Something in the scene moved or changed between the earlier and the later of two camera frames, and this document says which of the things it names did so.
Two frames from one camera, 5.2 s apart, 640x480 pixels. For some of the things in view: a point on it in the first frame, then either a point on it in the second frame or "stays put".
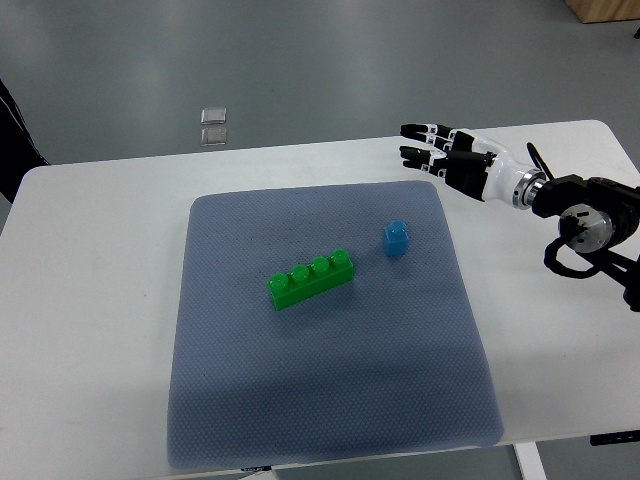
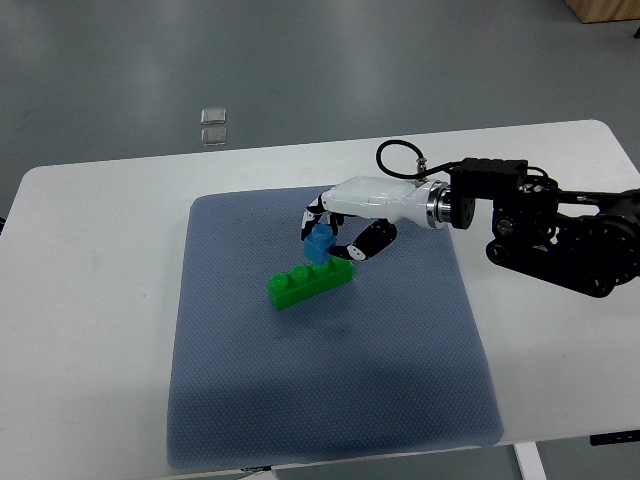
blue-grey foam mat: x=389 y=361 stays put
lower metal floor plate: x=213 y=136 stays put
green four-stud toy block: x=304 y=283 stays put
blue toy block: x=396 y=238 -> x=319 y=243
